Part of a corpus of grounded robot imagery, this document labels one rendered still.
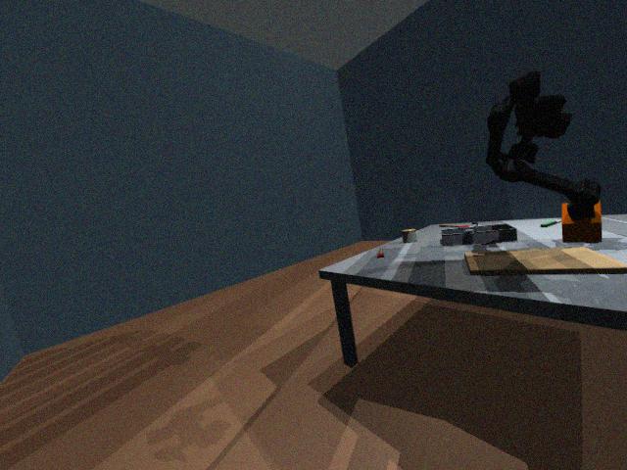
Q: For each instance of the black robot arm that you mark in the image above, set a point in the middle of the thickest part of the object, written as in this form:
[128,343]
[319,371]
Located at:
[582,195]

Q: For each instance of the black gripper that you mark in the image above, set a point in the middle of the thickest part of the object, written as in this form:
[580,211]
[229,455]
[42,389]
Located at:
[535,120]

